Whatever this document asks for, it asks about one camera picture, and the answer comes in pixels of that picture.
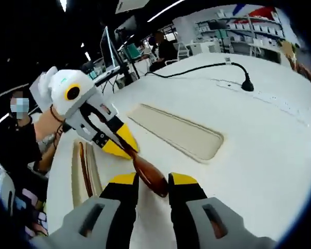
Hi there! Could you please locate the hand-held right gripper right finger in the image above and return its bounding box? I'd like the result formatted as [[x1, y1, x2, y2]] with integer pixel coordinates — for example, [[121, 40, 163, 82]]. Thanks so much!
[[167, 172, 278, 249]]

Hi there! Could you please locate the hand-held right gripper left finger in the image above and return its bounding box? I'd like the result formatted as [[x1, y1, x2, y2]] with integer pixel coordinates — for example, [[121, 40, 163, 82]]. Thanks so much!
[[30, 172, 140, 249]]

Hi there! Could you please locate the brown wooden chopstick utensil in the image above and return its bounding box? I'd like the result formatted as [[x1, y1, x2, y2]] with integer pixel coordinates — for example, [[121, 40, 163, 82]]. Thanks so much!
[[81, 143, 95, 198], [78, 142, 91, 197]]

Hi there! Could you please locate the brown wooden spoon utensil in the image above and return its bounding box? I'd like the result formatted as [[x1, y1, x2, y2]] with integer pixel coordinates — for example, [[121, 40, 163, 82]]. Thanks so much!
[[88, 111, 169, 199]]

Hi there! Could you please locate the beige cutlery case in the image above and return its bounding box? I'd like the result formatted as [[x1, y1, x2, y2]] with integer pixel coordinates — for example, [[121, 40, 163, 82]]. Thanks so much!
[[70, 138, 106, 209]]

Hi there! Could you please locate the beige cutlery case lid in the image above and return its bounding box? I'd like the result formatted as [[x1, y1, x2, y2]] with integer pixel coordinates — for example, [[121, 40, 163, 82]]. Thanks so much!
[[128, 103, 225, 164]]

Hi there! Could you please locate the person's left hand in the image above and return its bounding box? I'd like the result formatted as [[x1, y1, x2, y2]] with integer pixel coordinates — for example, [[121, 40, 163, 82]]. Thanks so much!
[[38, 66, 59, 111]]

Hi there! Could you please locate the computer monitor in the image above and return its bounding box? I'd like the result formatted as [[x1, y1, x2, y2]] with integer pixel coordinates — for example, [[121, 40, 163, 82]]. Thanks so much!
[[100, 25, 121, 71]]

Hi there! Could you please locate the white slatted chair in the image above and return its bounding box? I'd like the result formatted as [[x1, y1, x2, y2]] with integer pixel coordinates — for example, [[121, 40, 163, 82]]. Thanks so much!
[[175, 42, 192, 58]]

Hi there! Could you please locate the shelf with white boxes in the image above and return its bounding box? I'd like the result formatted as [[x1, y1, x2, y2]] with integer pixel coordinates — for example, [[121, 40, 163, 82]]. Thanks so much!
[[195, 9, 287, 54]]

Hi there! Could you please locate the dark cord bracelet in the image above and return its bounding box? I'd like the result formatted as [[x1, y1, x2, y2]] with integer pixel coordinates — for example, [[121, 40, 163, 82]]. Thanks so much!
[[49, 104, 67, 123]]

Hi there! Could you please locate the black cable with plug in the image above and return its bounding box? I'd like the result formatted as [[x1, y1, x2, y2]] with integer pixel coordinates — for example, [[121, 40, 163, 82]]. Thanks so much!
[[144, 61, 255, 93]]

